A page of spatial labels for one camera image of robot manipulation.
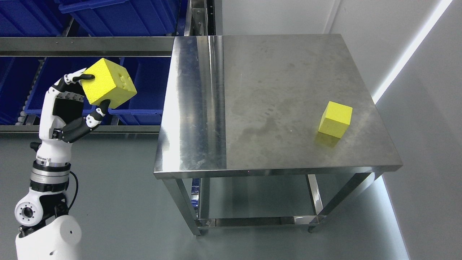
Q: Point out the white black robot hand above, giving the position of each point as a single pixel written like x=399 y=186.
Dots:
x=62 y=121

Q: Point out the yellow foam block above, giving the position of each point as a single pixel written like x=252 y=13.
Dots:
x=335 y=120
x=111 y=81

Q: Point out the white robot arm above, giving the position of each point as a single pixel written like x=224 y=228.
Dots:
x=47 y=231

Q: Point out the metal shelf rack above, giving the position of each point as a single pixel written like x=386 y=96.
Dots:
x=200 y=18

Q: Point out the blue bin middle left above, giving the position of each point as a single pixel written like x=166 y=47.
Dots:
x=52 y=69

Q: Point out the blue bin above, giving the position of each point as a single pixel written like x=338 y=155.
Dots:
x=121 y=18
x=150 y=77
x=32 y=18
x=52 y=69
x=16 y=77

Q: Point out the blue bin far left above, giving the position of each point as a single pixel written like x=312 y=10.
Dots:
x=16 y=77

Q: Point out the blue bin middle right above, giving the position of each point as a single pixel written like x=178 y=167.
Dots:
x=150 y=77

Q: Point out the blue bin upper right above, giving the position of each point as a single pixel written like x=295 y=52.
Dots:
x=121 y=18

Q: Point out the blue bin upper left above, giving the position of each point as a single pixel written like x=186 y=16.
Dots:
x=32 y=18

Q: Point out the stainless steel table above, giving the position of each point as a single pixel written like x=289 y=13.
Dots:
x=250 y=106

